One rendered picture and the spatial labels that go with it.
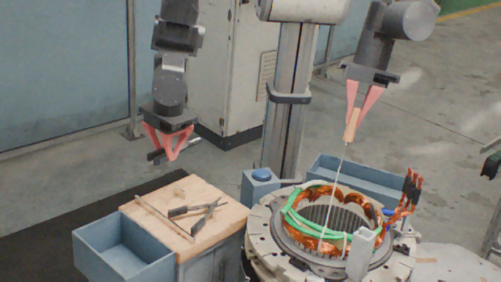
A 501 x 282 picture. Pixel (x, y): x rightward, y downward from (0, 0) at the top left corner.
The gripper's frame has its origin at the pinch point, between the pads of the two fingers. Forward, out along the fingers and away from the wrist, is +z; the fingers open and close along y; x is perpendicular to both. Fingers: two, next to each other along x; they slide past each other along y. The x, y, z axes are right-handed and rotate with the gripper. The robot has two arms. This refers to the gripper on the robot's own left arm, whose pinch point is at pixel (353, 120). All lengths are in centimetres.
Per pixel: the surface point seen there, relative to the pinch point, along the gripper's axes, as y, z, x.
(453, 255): 40, 33, 58
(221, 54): -72, -1, 226
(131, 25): -126, -4, 217
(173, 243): -25.2, 30.5, 0.0
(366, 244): 7.1, 18.1, -7.5
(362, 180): 8.7, 16.7, 40.1
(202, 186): -25.9, 23.7, 18.9
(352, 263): 6.2, 22.5, -5.1
